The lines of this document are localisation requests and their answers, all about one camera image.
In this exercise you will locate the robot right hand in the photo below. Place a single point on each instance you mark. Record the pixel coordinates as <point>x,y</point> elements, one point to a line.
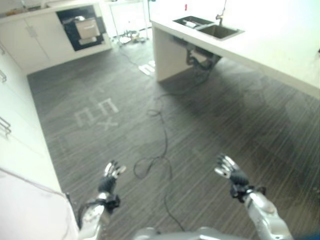
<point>233,172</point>

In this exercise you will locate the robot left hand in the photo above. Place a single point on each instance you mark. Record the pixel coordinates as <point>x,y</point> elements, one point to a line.
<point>107,183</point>

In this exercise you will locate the robot right silver arm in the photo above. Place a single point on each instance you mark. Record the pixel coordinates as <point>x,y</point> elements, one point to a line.
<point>262,212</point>

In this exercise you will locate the robot left silver arm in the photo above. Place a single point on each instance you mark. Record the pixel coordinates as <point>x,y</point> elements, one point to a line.
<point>96,215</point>

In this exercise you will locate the robot silver torso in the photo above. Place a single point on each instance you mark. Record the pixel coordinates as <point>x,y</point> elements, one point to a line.
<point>180,234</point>

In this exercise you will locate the white tall cabinet front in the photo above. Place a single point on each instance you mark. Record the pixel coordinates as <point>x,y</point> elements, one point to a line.
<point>25,140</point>

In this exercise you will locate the white kitchen island counter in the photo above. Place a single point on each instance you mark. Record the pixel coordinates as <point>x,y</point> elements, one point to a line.
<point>240,47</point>

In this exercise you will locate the steel sink basin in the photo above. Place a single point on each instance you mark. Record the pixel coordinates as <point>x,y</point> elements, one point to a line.
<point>221,31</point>

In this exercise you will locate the black cooktop panel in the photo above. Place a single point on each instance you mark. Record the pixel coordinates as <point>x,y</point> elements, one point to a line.
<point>192,21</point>

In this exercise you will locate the white cabinet run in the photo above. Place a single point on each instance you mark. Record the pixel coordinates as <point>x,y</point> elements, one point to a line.
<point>50,37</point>

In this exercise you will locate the sink faucet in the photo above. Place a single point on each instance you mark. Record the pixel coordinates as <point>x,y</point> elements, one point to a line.
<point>221,15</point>

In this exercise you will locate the small red object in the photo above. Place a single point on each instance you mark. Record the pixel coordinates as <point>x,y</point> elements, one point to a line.
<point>185,7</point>

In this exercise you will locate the white frame table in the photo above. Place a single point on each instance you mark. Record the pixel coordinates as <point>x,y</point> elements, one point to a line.
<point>127,17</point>

